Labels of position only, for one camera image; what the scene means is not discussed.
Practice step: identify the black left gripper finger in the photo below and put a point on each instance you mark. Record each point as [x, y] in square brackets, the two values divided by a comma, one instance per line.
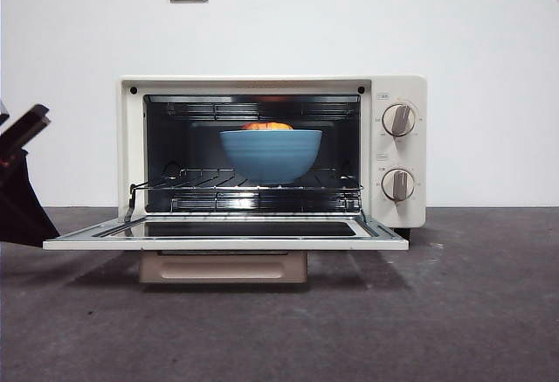
[22, 203]

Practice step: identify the glass oven door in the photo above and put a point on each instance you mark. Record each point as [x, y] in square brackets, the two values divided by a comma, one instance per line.
[218, 244]

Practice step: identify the blue ribbed bowl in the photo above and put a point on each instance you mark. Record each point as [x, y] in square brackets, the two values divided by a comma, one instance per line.
[271, 154]

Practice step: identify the red yellow apple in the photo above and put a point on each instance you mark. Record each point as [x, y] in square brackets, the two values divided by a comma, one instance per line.
[266, 127]

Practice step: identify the black door hinge link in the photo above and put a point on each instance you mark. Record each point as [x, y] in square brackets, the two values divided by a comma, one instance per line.
[129, 211]

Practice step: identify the black oven foot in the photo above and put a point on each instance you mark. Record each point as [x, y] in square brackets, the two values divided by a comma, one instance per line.
[402, 233]

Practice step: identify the cream Toshiba toaster oven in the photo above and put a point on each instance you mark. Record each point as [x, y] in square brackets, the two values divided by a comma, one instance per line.
[417, 211]

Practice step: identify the metal heater guard grille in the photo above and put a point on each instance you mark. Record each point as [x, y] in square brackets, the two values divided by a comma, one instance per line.
[262, 205]
[262, 111]

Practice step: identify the small cream timer knob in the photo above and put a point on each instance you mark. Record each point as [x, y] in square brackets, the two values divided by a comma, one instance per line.
[398, 185]

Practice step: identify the large cream temperature knob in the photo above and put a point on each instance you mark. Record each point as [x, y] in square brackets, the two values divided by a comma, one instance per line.
[398, 120]

